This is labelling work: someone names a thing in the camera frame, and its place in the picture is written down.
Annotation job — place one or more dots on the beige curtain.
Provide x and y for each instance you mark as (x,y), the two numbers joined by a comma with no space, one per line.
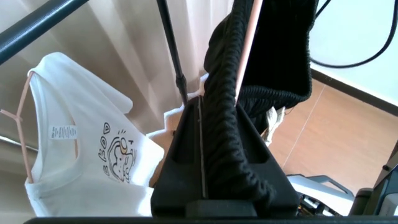
(124,46)

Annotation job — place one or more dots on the black clothes rack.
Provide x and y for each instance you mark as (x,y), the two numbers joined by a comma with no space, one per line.
(31,29)

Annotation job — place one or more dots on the black garment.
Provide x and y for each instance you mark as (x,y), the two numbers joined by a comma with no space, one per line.
(280,46)

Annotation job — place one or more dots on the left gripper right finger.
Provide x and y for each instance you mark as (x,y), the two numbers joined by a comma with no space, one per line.
(284,202)

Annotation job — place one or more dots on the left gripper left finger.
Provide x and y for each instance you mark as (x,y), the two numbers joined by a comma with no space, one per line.
(174,189)

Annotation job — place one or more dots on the white printed t-shirt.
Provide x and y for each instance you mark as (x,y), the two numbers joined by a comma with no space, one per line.
(77,93)

